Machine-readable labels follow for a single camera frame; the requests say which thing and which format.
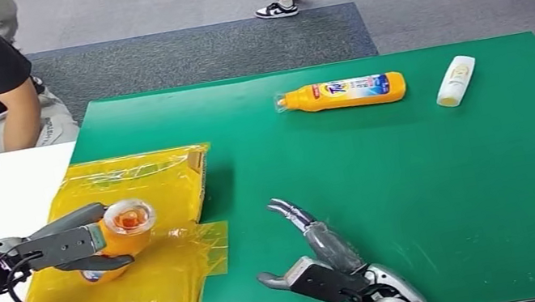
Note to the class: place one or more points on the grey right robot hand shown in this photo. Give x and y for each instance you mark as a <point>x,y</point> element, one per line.
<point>321,277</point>

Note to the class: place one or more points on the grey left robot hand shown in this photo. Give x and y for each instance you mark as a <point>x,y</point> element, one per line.
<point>60,247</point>

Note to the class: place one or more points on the orange bottle with clear cap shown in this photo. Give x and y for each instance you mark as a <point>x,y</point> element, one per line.
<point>124,239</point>
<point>345,96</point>

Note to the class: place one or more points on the seated person's forearm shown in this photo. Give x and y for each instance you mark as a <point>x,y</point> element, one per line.
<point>20,120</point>

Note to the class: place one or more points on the white lotion bottle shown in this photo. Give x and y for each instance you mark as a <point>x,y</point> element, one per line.
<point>454,81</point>

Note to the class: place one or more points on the green table mat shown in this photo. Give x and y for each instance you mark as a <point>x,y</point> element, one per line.
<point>413,174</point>

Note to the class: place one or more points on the dark grey carpet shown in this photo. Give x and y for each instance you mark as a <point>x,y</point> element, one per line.
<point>202,54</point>

